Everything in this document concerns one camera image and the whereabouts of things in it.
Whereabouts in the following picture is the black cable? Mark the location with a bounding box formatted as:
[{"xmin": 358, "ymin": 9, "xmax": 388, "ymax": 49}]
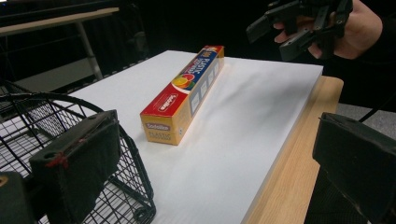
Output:
[{"xmin": 358, "ymin": 95, "xmax": 396, "ymax": 124}]

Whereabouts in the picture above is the black wire basket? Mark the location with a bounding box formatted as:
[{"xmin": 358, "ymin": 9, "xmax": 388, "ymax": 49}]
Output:
[{"xmin": 0, "ymin": 79, "xmax": 157, "ymax": 224}]

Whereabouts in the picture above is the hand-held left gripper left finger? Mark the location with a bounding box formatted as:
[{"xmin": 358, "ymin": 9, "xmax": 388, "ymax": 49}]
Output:
[{"xmin": 29, "ymin": 109, "xmax": 122, "ymax": 224}]

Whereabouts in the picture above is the white board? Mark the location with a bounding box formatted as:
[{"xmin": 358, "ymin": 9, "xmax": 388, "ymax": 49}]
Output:
[{"xmin": 36, "ymin": 49, "xmax": 325, "ymax": 224}]

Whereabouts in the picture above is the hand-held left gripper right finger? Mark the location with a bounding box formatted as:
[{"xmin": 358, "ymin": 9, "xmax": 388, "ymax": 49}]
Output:
[{"xmin": 312, "ymin": 112, "xmax": 396, "ymax": 224}]

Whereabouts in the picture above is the wooden shelf with metal legs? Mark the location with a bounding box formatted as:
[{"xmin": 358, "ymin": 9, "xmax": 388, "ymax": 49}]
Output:
[{"xmin": 0, "ymin": 7, "xmax": 120, "ymax": 82}]

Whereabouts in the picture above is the red yellow plastic wrap box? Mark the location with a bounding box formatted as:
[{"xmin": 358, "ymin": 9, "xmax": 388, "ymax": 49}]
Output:
[{"xmin": 139, "ymin": 45, "xmax": 225, "ymax": 147}]

